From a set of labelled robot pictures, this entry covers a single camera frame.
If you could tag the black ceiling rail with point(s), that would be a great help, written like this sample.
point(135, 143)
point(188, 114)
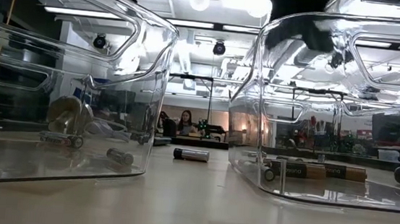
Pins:
point(391, 2)

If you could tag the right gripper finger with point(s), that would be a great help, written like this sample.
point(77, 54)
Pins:
point(317, 39)
point(285, 3)

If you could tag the silver battery black end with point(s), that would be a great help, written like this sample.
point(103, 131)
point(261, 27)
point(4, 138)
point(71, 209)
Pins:
point(196, 155)

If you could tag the black office chair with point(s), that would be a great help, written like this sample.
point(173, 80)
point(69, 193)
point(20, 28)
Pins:
point(170, 128)

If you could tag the black background frame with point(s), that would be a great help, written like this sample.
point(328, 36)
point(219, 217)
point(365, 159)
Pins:
point(318, 90)
point(192, 77)

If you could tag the clear plastic bin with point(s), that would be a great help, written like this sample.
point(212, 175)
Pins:
point(17, 168)
point(323, 195)

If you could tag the shiny metal cylinder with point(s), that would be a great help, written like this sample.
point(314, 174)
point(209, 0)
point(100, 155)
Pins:
point(65, 114)

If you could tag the dark background shelving unit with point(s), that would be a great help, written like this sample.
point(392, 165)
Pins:
point(15, 103)

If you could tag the person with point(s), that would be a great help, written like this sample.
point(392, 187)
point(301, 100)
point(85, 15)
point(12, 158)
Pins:
point(186, 120)

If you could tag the black table edge rail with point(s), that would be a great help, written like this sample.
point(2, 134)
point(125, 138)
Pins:
point(201, 143)

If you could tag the black background machine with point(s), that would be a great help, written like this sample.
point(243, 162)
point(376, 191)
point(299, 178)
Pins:
point(213, 129)

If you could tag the dark AA battery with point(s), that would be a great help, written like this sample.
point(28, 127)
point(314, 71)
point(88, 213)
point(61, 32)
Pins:
point(163, 141)

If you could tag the grey AA battery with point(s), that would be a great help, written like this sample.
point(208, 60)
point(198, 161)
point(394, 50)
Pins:
point(269, 174)

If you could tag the white background container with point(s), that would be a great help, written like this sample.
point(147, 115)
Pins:
point(388, 155)

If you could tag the bright ceiling lamp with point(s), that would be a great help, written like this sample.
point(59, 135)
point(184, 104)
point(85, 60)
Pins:
point(249, 4)

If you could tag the silver ceiling duct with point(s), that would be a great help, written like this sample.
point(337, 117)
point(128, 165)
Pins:
point(343, 5)

